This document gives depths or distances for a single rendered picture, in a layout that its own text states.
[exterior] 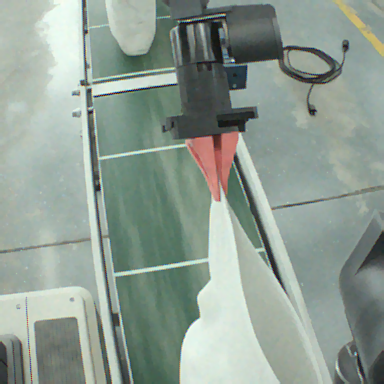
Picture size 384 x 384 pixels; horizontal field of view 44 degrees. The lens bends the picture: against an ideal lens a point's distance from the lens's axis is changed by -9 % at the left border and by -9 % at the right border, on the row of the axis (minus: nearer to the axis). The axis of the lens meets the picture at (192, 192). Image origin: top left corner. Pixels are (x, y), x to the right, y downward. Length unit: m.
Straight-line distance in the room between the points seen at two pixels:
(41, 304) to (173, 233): 0.43
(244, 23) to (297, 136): 1.67
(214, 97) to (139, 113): 1.15
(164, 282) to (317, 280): 0.67
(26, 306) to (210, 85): 1.02
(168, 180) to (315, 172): 0.79
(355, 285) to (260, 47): 0.36
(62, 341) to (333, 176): 1.27
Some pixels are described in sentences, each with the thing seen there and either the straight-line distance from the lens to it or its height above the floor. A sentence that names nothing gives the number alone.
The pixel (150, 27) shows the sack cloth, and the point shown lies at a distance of 1.96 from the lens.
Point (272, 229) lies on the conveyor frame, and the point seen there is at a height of 0.42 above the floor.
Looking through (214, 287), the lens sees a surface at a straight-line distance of 0.71.
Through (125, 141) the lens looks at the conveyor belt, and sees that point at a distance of 1.59.
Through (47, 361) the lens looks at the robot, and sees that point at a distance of 1.34.
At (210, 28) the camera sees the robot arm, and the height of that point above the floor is 1.18.
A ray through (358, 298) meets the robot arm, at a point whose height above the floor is 1.26.
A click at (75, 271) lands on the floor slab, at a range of 1.77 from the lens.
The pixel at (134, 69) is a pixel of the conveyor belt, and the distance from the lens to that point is 1.90.
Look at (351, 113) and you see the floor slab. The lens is 2.42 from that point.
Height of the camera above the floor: 1.47
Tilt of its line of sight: 49 degrees down
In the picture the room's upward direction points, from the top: straight up
